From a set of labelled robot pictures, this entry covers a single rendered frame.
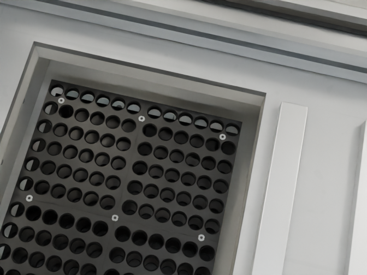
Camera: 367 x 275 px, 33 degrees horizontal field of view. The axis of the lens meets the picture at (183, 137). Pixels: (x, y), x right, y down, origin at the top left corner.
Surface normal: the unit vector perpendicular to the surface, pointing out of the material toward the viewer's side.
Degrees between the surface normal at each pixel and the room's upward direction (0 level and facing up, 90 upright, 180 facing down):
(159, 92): 0
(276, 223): 0
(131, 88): 0
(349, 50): 45
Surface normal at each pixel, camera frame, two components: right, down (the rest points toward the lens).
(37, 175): 0.06, -0.37
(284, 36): -0.11, 0.38
